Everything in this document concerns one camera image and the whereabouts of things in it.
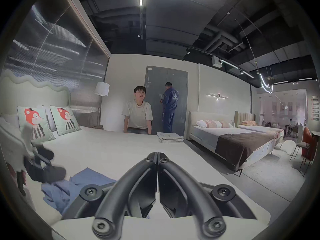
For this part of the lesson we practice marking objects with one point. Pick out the bed with brown blanket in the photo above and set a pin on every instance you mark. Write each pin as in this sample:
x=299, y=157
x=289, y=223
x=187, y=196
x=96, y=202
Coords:
x=235, y=144

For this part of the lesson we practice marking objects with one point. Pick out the folded beige cloth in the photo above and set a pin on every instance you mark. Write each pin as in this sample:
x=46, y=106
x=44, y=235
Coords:
x=170, y=137

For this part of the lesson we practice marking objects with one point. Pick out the grey chair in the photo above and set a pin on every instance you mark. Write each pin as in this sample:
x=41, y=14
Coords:
x=300, y=139

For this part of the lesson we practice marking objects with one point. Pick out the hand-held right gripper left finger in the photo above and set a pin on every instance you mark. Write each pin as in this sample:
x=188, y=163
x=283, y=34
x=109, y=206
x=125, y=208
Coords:
x=117, y=199

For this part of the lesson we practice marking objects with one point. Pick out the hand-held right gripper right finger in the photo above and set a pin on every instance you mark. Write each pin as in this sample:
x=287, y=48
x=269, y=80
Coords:
x=197, y=199

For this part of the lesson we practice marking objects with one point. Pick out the blue garment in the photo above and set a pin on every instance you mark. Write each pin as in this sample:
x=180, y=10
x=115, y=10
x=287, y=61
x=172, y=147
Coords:
x=62, y=194

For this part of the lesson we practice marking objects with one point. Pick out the bed with white sheet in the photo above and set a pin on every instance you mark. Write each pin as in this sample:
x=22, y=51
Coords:
x=112, y=154

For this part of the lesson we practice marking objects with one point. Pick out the person's left hand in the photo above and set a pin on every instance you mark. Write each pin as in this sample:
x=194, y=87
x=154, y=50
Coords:
x=15, y=179

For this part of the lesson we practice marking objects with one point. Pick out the fox print cushion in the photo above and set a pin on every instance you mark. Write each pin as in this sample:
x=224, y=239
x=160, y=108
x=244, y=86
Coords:
x=35, y=124
x=65, y=120

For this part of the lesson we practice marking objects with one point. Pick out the white pillow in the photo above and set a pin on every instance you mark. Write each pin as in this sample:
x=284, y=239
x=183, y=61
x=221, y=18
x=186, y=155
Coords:
x=48, y=116

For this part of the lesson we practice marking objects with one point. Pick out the white shade floor lamp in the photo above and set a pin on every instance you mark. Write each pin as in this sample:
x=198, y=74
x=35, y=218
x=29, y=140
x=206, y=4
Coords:
x=102, y=89

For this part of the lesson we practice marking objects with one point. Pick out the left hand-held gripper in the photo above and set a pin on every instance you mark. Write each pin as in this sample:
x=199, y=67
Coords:
x=12, y=146

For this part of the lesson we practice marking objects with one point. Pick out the wavy padded headboard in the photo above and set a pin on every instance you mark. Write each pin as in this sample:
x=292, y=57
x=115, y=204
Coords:
x=37, y=94

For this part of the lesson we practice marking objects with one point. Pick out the orange chair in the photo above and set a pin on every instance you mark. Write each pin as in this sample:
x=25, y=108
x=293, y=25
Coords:
x=308, y=146

